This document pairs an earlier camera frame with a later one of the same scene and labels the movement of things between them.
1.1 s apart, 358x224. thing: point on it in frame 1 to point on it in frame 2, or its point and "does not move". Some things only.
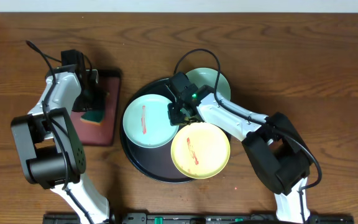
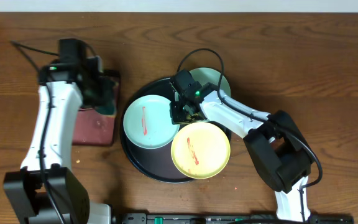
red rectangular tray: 95,135 does not move
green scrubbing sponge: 94,117 to 107,109
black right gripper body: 178,116 does not move
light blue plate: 146,122 does not move
